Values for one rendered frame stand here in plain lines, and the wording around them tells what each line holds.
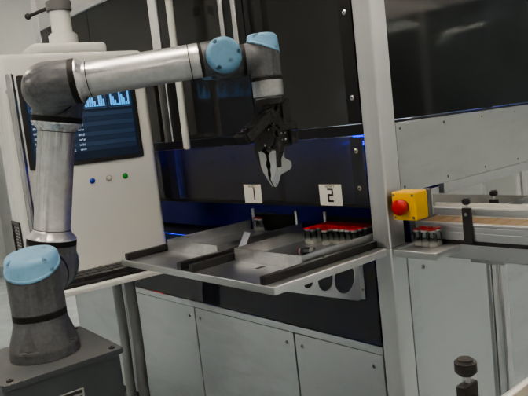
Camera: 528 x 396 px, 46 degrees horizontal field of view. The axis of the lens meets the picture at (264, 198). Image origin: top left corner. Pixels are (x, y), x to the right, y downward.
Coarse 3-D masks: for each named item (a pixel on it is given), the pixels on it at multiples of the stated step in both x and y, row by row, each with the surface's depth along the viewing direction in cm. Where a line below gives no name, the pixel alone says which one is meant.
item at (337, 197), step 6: (324, 186) 177; (330, 186) 176; (336, 186) 174; (324, 192) 178; (330, 192) 176; (336, 192) 174; (324, 198) 178; (330, 198) 176; (336, 198) 175; (342, 198) 173; (324, 204) 178; (330, 204) 177; (336, 204) 175; (342, 204) 174
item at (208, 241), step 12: (216, 228) 208; (228, 228) 212; (240, 228) 215; (288, 228) 195; (300, 228) 198; (168, 240) 196; (180, 240) 199; (192, 240) 202; (204, 240) 205; (216, 240) 203; (228, 240) 201; (252, 240) 185; (192, 252) 186; (204, 252) 182
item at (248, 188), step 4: (244, 188) 205; (248, 188) 203; (252, 188) 202; (256, 188) 200; (260, 188) 199; (244, 192) 205; (248, 192) 203; (252, 192) 202; (256, 192) 200; (260, 192) 199; (248, 196) 204; (252, 196) 202; (256, 196) 201; (260, 196) 199; (248, 200) 204; (252, 200) 203; (256, 200) 201; (260, 200) 200
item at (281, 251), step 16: (272, 240) 179; (288, 240) 184; (304, 240) 187; (352, 240) 163; (368, 240) 168; (240, 256) 169; (256, 256) 164; (272, 256) 159; (288, 256) 154; (304, 256) 152; (320, 256) 155
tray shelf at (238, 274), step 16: (144, 256) 192; (160, 256) 189; (176, 256) 186; (192, 256) 183; (352, 256) 160; (368, 256) 160; (384, 256) 164; (160, 272) 175; (176, 272) 168; (208, 272) 161; (224, 272) 159; (240, 272) 157; (256, 272) 155; (272, 272) 153; (320, 272) 148; (336, 272) 152; (240, 288) 148; (256, 288) 143; (272, 288) 139; (288, 288) 142
